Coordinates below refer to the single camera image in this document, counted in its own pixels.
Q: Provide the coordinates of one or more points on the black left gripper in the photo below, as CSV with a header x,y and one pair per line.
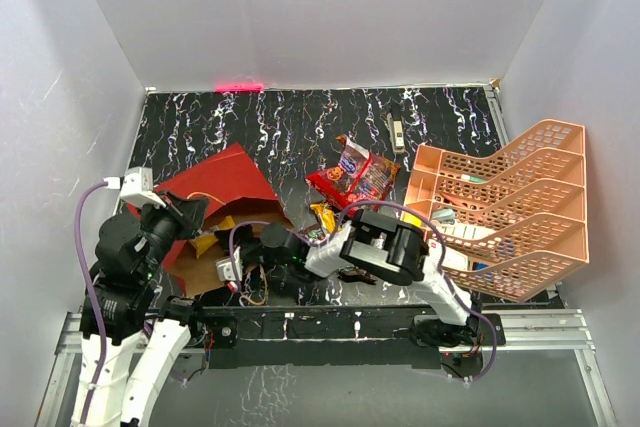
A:
x,y
192,212

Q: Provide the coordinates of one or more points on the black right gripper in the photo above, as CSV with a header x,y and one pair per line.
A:
x,y
241,237

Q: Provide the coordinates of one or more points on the red brown paper bag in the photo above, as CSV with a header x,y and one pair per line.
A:
x,y
235,187

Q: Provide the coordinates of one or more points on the brown candy packet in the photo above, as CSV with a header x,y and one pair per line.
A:
x,y
314,234

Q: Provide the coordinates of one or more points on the orange candy wrapper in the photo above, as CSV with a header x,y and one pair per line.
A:
x,y
325,216

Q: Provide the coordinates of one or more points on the silver brown chocolate packet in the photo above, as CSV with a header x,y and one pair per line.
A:
x,y
356,275

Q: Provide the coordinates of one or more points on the red cookie snack bag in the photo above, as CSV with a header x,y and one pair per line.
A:
x,y
359,175

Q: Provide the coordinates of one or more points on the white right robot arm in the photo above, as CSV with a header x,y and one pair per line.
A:
x,y
374,244

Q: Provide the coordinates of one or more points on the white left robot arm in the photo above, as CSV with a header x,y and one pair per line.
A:
x,y
112,390

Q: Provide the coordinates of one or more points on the yellow snack bag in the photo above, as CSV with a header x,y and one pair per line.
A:
x,y
207,239

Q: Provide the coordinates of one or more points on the pink tape strip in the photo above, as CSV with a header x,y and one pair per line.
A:
x,y
239,87

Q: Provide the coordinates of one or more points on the yellow item in organizer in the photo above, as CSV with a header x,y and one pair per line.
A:
x,y
411,219

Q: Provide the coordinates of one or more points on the beige stapler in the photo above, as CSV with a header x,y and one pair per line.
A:
x,y
394,123

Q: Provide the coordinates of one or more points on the peach plastic file organizer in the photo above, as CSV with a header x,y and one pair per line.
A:
x,y
520,214

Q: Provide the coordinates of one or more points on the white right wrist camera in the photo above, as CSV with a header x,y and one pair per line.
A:
x,y
230,271

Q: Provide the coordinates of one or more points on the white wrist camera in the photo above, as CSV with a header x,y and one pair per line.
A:
x,y
136,188
230,271

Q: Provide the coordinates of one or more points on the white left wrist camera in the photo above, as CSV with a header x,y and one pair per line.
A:
x,y
136,188

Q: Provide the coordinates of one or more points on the black front mounting rail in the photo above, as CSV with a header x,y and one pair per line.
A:
x,y
409,335

